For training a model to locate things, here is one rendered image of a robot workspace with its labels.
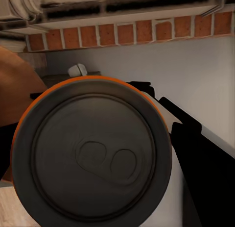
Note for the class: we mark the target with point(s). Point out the wood fireplace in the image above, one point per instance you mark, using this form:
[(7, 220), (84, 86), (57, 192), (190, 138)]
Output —
[(28, 17)]

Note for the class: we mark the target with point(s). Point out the trash can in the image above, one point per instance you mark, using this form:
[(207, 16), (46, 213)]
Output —
[(17, 82)]

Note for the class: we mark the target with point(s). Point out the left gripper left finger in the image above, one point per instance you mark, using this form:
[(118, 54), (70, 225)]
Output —
[(6, 137)]

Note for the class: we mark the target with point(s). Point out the can of soda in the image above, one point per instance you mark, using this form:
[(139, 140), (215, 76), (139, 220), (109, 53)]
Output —
[(91, 151)]

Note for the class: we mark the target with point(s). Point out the cabinet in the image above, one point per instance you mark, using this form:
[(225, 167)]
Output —
[(52, 80)]

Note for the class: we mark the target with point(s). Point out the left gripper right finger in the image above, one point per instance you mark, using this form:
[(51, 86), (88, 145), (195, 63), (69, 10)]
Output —
[(210, 174)]

